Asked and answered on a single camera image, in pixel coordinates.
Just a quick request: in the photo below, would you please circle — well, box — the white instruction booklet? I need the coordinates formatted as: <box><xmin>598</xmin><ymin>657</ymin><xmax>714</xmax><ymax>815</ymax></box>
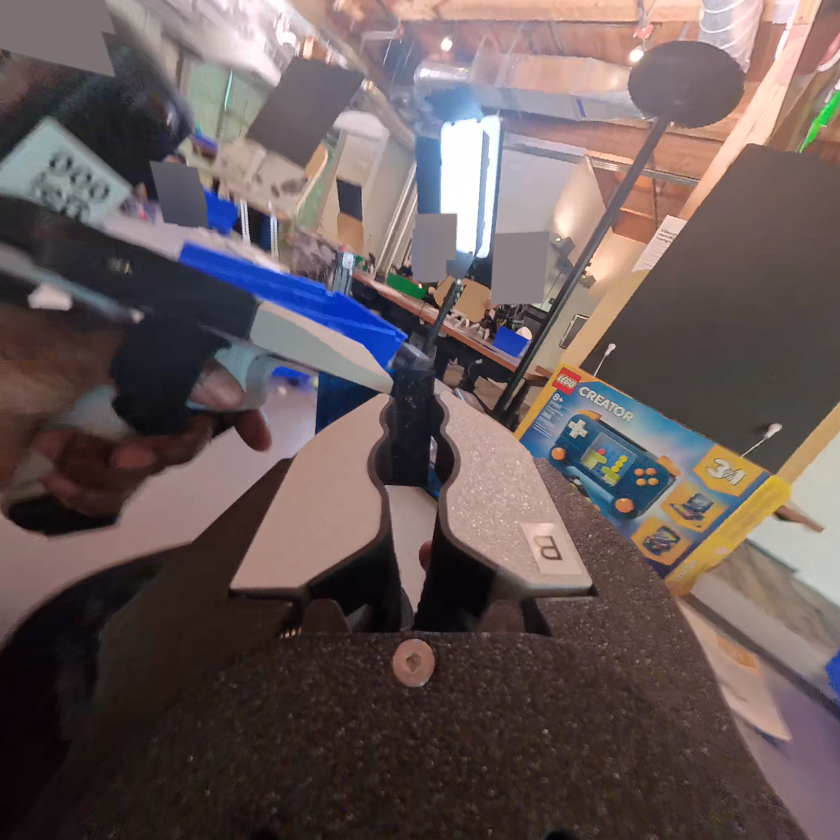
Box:
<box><xmin>681</xmin><ymin>600</ymin><xmax>796</xmax><ymax>744</ymax></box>

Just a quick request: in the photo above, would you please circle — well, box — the black wall panel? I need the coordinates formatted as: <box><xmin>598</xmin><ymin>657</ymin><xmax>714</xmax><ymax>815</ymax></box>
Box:
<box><xmin>577</xmin><ymin>143</ymin><xmax>840</xmax><ymax>475</ymax></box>

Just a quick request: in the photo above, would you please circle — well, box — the blue and yellow toy box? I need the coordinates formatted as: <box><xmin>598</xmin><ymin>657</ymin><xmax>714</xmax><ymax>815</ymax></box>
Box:
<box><xmin>515</xmin><ymin>364</ymin><xmax>793</xmax><ymax>596</ymax></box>

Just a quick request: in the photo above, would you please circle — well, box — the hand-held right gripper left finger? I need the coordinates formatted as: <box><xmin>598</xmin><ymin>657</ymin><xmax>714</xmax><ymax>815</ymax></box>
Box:
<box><xmin>230</xmin><ymin>394</ymin><xmax>395</xmax><ymax>599</ymax></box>

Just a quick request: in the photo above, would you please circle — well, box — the person's left hand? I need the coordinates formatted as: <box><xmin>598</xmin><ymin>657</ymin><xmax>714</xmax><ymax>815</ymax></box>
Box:
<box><xmin>0</xmin><ymin>308</ymin><xmax>273</xmax><ymax>522</ymax></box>

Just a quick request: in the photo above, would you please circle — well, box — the long wooden workbench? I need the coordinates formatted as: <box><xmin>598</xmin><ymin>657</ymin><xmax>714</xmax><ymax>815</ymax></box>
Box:
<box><xmin>353</xmin><ymin>268</ymin><xmax>553</xmax><ymax>388</ymax></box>

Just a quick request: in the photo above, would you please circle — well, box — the silver ventilation duct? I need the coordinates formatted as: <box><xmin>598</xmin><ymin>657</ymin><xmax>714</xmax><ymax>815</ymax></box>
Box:
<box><xmin>412</xmin><ymin>51</ymin><xmax>658</xmax><ymax>124</ymax></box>

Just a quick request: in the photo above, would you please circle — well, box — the black light stand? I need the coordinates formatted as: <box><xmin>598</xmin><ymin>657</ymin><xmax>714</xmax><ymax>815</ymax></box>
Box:
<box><xmin>492</xmin><ymin>41</ymin><xmax>746</xmax><ymax>422</ymax></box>

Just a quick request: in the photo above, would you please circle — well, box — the tall bright light panel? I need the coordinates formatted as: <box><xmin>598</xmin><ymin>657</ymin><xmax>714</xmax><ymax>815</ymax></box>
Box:
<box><xmin>437</xmin><ymin>115</ymin><xmax>504</xmax><ymax>261</ymax></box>

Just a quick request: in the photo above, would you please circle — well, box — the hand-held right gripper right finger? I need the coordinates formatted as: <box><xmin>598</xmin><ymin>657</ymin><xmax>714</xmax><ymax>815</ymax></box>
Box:
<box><xmin>435</xmin><ymin>392</ymin><xmax>595</xmax><ymax>601</ymax></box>

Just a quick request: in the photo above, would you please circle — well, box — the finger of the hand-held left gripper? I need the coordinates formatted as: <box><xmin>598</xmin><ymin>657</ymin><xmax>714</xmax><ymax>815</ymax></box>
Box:
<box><xmin>251</xmin><ymin>303</ymin><xmax>396</xmax><ymax>396</ymax></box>

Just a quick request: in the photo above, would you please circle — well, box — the dark printed box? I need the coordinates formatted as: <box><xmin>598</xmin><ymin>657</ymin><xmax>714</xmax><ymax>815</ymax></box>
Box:
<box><xmin>290</xmin><ymin>228</ymin><xmax>357</xmax><ymax>291</ymax></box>

